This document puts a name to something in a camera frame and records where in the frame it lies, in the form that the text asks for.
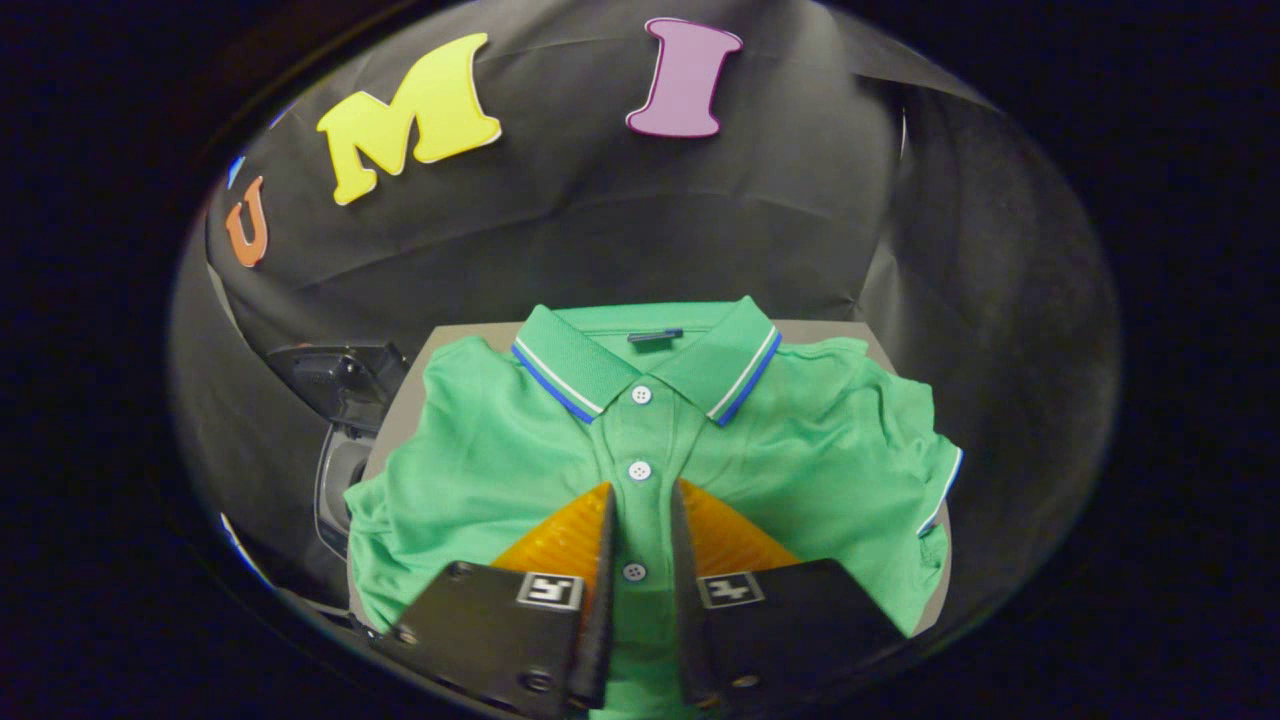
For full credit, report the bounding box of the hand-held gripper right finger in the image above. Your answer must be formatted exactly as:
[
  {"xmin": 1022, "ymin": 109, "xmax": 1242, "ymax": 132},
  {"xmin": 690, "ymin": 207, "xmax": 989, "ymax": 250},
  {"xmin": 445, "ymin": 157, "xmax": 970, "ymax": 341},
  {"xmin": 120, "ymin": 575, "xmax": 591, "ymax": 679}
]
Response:
[{"xmin": 668, "ymin": 478, "xmax": 911, "ymax": 711}]

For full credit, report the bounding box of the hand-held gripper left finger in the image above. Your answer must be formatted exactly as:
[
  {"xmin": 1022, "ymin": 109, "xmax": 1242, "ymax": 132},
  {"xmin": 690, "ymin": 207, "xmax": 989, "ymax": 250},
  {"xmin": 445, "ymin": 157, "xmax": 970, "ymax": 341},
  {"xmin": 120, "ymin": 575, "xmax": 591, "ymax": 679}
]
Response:
[{"xmin": 370, "ymin": 482, "xmax": 618, "ymax": 719}]

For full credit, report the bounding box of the green polo shirt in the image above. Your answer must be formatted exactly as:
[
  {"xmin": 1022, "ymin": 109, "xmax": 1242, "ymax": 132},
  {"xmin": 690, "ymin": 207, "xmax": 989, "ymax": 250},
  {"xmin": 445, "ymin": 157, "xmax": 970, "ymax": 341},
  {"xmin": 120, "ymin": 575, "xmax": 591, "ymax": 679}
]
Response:
[{"xmin": 345, "ymin": 296, "xmax": 964, "ymax": 720}]

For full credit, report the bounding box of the dark washing machine lid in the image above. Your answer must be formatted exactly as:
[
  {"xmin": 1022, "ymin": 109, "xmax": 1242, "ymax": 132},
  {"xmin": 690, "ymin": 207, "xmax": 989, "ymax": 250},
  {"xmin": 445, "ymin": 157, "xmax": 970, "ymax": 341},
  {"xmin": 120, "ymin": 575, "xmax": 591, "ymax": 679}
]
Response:
[{"xmin": 268, "ymin": 343, "xmax": 409, "ymax": 431}]

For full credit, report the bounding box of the beige cabinet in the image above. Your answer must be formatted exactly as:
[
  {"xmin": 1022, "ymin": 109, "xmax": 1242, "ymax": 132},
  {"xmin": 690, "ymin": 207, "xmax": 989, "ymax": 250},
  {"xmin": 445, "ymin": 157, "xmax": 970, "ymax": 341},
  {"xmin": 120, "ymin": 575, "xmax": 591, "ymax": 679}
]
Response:
[{"xmin": 348, "ymin": 318, "xmax": 953, "ymax": 638}]

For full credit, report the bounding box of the dark grey partition panel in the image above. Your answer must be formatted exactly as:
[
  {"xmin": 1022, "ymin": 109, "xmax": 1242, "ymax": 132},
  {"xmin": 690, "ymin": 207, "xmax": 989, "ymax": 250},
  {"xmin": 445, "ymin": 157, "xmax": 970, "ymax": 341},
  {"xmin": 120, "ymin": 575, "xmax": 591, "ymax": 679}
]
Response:
[{"xmin": 860, "ymin": 90, "xmax": 1121, "ymax": 626}]

